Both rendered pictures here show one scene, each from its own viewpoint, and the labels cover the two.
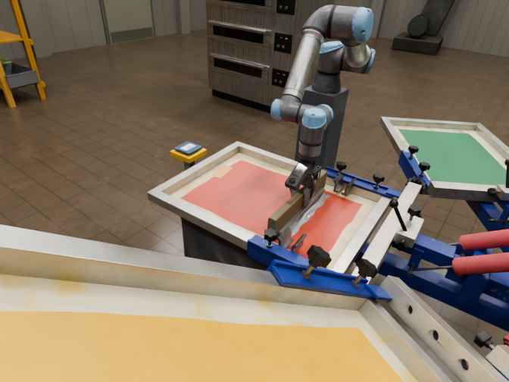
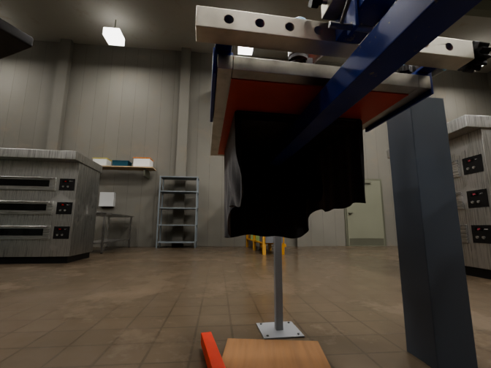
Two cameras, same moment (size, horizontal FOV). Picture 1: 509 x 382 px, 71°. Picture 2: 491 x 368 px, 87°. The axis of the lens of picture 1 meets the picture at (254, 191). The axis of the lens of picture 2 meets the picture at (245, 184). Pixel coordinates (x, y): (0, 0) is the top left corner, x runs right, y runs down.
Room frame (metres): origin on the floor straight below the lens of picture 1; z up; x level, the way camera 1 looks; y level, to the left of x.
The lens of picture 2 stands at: (0.38, -0.72, 0.58)
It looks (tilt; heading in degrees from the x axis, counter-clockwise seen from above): 9 degrees up; 48
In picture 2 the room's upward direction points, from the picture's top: straight up
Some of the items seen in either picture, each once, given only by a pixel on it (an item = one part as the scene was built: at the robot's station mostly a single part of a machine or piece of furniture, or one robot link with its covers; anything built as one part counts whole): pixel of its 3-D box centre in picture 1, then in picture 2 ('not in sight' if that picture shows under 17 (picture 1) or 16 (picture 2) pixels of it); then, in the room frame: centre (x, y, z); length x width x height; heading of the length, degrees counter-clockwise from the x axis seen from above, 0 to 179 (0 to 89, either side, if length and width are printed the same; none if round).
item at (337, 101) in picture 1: (311, 185); (425, 223); (1.86, -0.35, 0.60); 0.18 x 0.18 x 1.20; 54
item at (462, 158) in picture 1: (473, 151); not in sight; (1.50, -1.00, 1.05); 1.08 x 0.61 x 0.23; 177
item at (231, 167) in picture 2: (229, 264); (232, 185); (1.02, 0.09, 0.74); 0.46 x 0.04 x 0.42; 57
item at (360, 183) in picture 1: (355, 186); (387, 105); (1.27, -0.43, 0.97); 0.30 x 0.05 x 0.07; 57
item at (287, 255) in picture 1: (290, 263); (219, 92); (0.80, -0.12, 0.97); 0.30 x 0.05 x 0.07; 57
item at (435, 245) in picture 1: (423, 247); (370, 1); (0.86, -0.54, 1.02); 0.17 x 0.06 x 0.05; 57
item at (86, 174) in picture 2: not in sight; (42, 207); (0.75, 4.89, 0.88); 1.36 x 1.07 x 1.76; 146
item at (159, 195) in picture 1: (272, 197); (285, 128); (1.17, -0.07, 0.97); 0.79 x 0.58 x 0.04; 57
